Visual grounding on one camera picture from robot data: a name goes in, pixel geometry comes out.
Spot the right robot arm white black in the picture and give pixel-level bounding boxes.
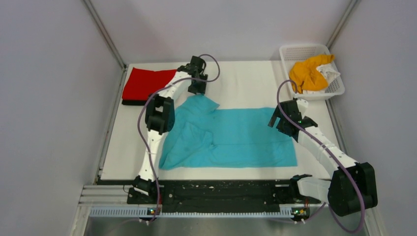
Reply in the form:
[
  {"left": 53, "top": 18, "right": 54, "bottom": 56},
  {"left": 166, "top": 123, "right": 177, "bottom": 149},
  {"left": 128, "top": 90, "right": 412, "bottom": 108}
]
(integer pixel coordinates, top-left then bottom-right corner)
[{"left": 268, "top": 99, "right": 378, "bottom": 216}]

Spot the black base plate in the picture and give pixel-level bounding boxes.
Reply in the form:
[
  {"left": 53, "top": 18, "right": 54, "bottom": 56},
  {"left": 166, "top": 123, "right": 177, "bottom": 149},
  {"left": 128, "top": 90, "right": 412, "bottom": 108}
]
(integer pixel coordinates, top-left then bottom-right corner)
[{"left": 127, "top": 180, "right": 319, "bottom": 213}]

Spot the orange t shirt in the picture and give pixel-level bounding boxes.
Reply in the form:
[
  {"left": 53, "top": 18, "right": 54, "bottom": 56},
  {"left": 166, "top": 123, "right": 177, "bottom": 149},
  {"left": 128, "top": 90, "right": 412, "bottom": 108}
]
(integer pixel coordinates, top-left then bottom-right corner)
[{"left": 289, "top": 55, "right": 335, "bottom": 93}]

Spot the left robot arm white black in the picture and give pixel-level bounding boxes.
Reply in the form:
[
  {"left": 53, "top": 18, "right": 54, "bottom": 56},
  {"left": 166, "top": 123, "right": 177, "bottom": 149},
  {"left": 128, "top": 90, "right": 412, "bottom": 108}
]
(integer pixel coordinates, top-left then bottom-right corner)
[{"left": 129, "top": 56, "right": 208, "bottom": 204}]

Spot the white cable duct strip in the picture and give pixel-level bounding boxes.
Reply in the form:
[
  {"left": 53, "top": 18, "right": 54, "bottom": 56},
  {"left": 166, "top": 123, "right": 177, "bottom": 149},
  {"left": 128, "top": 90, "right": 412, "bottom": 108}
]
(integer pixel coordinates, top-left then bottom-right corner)
[{"left": 89, "top": 206, "right": 293, "bottom": 218}]

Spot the folded red t shirt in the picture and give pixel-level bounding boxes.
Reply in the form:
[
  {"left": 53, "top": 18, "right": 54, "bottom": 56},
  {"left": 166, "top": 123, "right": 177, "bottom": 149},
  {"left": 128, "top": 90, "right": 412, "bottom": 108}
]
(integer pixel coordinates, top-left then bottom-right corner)
[{"left": 122, "top": 67, "right": 177, "bottom": 99}]

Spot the white t shirt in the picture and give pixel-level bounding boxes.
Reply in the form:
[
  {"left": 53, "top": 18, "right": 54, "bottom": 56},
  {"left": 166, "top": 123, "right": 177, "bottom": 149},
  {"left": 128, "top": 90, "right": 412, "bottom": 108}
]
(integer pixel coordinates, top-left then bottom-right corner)
[{"left": 316, "top": 63, "right": 341, "bottom": 85}]

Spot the folded black t shirt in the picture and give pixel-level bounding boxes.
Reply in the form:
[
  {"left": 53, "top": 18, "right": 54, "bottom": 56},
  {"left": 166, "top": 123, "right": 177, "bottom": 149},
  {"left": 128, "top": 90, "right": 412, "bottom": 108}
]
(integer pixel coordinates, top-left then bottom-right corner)
[{"left": 121, "top": 97, "right": 148, "bottom": 106}]

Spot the teal t shirt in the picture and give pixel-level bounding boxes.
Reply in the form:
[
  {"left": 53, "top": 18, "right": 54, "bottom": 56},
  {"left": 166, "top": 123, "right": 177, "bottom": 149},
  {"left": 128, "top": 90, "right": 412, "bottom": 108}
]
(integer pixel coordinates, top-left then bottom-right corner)
[{"left": 159, "top": 95, "right": 297, "bottom": 170}]

